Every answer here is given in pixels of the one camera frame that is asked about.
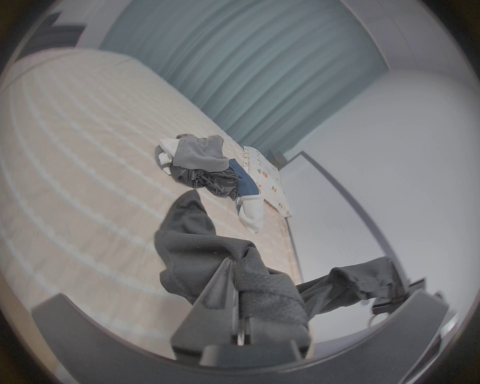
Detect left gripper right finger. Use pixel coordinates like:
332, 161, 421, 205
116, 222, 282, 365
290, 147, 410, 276
244, 317, 313, 361

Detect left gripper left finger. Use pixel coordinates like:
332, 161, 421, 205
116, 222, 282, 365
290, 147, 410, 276
170, 258, 241, 366

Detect black T-shirt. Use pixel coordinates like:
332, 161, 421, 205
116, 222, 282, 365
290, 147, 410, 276
154, 190, 409, 329

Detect pile of clothes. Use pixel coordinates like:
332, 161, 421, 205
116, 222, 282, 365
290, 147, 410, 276
155, 134, 265, 234

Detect bed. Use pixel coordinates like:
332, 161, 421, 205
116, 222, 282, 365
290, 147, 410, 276
0, 48, 411, 377

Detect white printed pillow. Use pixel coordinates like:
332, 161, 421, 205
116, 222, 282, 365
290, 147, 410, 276
242, 145, 292, 218

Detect blue-green curtain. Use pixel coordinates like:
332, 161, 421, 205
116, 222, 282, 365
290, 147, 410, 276
98, 0, 389, 155

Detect black chest of drawers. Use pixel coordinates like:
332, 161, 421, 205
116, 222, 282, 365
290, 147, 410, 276
22, 11, 88, 49

